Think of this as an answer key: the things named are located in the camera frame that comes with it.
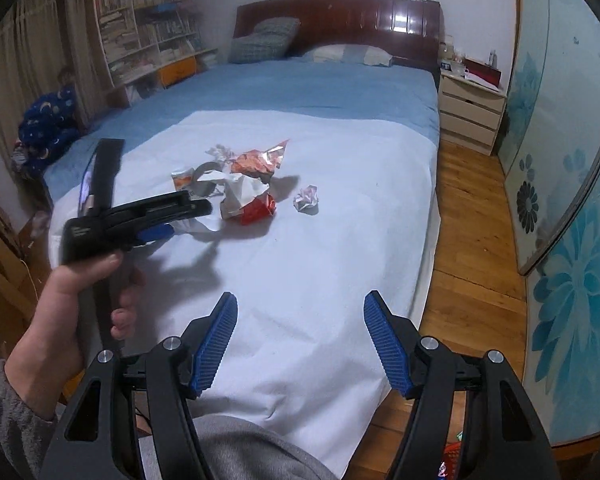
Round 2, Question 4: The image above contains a cream nightstand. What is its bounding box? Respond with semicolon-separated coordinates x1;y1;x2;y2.
437;70;509;156

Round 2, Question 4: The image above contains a red box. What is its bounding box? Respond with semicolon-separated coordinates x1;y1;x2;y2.
463;57;502;86

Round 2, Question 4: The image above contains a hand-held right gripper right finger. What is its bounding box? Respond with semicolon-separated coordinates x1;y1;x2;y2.
363;290;564;480

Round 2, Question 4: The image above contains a white and blue pillow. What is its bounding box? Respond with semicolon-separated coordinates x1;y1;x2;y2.
300;43;394;68

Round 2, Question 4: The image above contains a white bed sheet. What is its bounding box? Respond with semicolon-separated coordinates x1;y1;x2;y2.
47;109;441;466

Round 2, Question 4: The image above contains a blue bed sheet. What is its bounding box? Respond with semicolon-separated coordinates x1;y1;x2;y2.
41;55;441;201

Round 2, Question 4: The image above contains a small orange white cup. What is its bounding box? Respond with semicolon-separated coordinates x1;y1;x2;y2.
171;167;199;191

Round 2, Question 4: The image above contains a paper ball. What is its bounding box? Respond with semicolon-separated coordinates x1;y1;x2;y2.
292;184;321;216

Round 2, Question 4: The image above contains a red white snack packet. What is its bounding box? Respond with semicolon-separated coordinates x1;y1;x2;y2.
219;173;277;226

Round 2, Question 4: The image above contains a grey white paper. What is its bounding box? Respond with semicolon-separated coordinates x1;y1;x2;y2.
207;144;236;164

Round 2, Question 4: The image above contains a dark wooden headboard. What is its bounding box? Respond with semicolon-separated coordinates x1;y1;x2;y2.
232;0;442;74

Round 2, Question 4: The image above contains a grey tape roll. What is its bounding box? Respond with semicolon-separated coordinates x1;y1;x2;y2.
192;159;229;196

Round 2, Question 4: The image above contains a red foil snack wrapper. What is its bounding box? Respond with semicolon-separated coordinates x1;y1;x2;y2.
229;138;291;184

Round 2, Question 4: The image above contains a plaid pillow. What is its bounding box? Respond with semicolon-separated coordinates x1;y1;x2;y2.
228;16;301;65

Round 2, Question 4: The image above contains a person's grey clothing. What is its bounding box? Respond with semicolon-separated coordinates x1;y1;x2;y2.
135;412;342;480

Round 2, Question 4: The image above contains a bookshelf with books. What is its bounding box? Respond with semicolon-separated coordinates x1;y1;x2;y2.
92;0;219;107

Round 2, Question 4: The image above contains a red plastic basket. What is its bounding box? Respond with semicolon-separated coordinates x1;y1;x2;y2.
437;442;469;480

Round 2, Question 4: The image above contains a glass door with dark flower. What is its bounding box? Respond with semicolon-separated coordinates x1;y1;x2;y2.
497;0;600;277

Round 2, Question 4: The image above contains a white paper scrap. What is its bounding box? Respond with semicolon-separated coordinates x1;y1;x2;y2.
170;212;226;235

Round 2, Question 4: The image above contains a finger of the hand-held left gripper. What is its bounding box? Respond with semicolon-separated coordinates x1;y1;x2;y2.
127;224;176;250
111;191;214;226

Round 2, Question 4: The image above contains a blue patterned blanket pile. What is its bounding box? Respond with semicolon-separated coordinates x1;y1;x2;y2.
16;67;85;172

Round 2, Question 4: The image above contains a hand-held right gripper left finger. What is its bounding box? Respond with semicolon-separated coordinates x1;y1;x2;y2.
37;291;239;480

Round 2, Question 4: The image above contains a person's left forearm grey sleeve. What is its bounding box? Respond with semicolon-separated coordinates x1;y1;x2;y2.
0;355;70;480

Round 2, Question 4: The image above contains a person's left hand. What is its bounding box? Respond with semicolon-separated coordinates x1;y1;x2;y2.
5;253;146;419

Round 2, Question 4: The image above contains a cardboard box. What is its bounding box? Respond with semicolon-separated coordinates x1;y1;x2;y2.
0;185;52;322

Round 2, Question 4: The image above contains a glass door with blue flower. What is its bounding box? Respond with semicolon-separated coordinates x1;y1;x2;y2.
522;125;600;449

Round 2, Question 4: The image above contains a beige curtain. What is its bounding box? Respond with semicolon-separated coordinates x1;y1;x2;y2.
0;0;108;161

